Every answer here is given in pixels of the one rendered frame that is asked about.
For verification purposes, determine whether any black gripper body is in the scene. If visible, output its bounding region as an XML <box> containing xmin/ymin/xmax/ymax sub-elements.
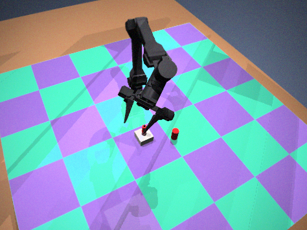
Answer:
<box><xmin>118</xmin><ymin>80</ymin><xmax>175</xmax><ymax>121</ymax></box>

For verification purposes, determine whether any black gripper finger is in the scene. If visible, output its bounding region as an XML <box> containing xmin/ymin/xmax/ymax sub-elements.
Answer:
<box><xmin>123</xmin><ymin>97</ymin><xmax>134</xmax><ymax>124</ymax></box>
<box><xmin>143</xmin><ymin>113</ymin><xmax>165</xmax><ymax>133</ymax></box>

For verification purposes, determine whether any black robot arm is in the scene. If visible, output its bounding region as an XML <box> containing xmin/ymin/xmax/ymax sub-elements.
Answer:
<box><xmin>125</xmin><ymin>17</ymin><xmax>177</xmax><ymax>96</ymax></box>

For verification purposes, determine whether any white square block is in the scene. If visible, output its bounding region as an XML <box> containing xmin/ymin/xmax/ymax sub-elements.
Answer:
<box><xmin>134</xmin><ymin>128</ymin><xmax>154</xmax><ymax>146</ymax></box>

